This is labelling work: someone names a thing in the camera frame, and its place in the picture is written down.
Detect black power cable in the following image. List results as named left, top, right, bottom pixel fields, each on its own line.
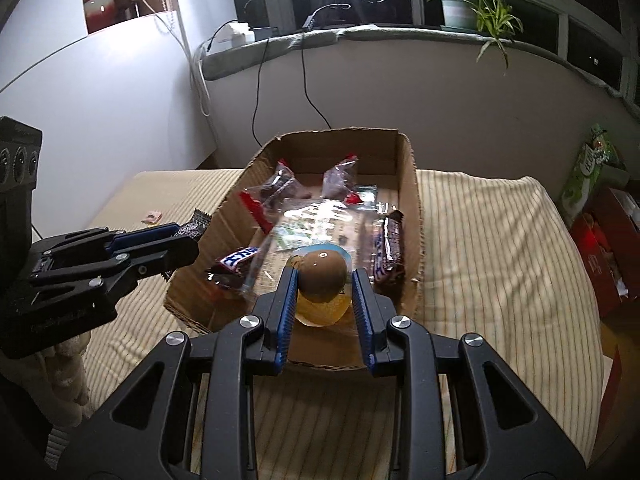
left=251, top=35, right=333, bottom=150

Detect dark plum packet red ends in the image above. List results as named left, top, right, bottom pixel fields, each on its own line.
left=321, top=154, right=363, bottom=206
left=240, top=159, right=311, bottom=233

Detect clear plastic bag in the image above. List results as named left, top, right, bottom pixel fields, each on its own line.
left=240, top=195, right=401, bottom=306

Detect clear braised egg packet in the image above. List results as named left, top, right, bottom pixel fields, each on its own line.
left=290, top=242, right=353, bottom=328

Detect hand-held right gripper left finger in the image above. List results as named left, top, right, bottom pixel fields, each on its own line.
left=65, top=265, right=301, bottom=480

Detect potted spider plant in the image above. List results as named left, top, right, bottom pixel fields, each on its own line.
left=406, top=0, right=523, bottom=68

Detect striped beige bed sheet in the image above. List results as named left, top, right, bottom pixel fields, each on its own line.
left=82, top=167, right=608, bottom=480

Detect red box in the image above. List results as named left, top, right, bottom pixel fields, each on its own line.
left=570, top=187, right=640, bottom=316

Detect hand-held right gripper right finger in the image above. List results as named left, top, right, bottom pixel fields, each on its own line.
left=351, top=267, right=588, bottom=480

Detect green snack bag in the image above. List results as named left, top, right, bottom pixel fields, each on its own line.
left=560, top=122, right=628, bottom=226

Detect cardboard box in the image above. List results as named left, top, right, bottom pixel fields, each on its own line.
left=164, top=127, right=425, bottom=371

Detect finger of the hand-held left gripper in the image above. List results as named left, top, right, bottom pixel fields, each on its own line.
left=30, top=236, right=201, bottom=312
left=37, top=224, right=180, bottom=262

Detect black candy packet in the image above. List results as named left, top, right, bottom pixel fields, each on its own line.
left=172, top=210, right=213, bottom=241

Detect white charger block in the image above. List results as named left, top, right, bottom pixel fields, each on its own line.
left=215, top=21, right=251, bottom=46

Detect white cable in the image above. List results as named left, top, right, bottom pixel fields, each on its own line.
left=112, top=0, right=213, bottom=118

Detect brown chocolate bar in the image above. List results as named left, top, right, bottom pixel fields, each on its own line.
left=372, top=210, right=407, bottom=283
left=205, top=246, right=261, bottom=291

